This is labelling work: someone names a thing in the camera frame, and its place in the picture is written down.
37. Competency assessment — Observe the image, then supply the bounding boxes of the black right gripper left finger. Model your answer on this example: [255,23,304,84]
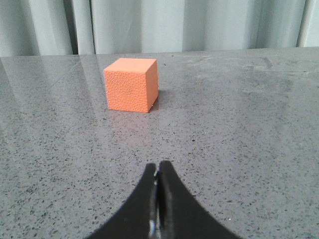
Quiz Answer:
[88,163,158,239]

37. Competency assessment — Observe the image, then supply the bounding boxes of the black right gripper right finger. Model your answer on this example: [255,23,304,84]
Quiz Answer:
[158,161,239,239]

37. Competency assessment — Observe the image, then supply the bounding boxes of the orange foam cube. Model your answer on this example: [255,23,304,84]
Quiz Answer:
[104,58,159,113]

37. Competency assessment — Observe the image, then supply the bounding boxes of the pale green curtain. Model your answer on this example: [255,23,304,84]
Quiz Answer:
[0,0,319,57]

